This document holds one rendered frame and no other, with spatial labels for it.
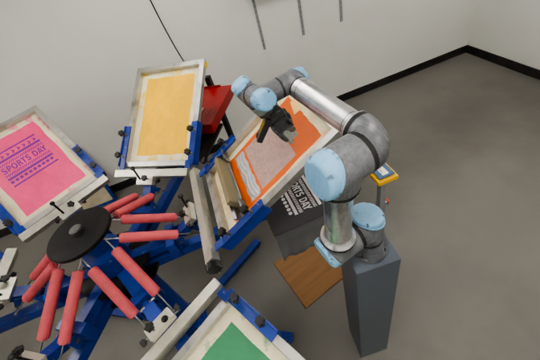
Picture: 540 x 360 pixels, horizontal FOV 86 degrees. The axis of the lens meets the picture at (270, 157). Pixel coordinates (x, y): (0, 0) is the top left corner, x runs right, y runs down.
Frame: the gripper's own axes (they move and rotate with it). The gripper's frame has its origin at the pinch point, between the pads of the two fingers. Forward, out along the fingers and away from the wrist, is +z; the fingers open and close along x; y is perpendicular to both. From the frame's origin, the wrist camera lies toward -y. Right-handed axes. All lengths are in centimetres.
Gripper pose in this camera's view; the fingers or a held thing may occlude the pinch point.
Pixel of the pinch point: (290, 141)
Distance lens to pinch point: 122.3
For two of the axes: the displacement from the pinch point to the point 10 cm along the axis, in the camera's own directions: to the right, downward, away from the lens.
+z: 6.2, 5.3, 5.8
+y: 7.7, -5.4, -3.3
